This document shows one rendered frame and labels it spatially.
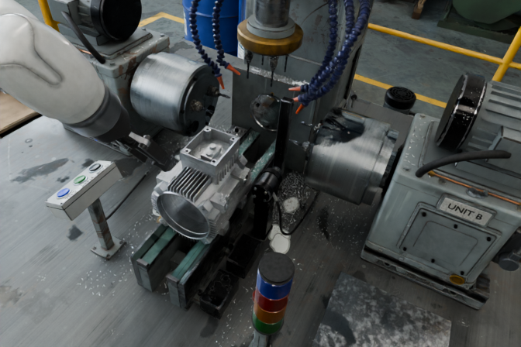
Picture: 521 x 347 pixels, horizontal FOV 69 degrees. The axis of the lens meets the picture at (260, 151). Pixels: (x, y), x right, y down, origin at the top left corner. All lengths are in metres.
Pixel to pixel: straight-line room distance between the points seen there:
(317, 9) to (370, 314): 0.85
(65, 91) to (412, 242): 0.88
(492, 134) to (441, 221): 0.24
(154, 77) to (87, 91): 0.66
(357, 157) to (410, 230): 0.23
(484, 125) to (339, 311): 0.52
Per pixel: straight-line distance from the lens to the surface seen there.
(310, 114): 1.23
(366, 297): 1.01
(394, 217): 1.06
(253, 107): 1.30
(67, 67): 0.56
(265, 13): 1.02
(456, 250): 1.08
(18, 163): 1.57
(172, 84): 1.20
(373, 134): 1.04
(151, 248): 1.04
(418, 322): 1.02
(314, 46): 1.27
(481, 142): 0.96
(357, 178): 1.02
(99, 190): 1.03
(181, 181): 0.92
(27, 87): 0.56
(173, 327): 1.06
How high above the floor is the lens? 1.77
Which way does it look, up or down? 42 degrees down
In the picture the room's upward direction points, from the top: 5 degrees clockwise
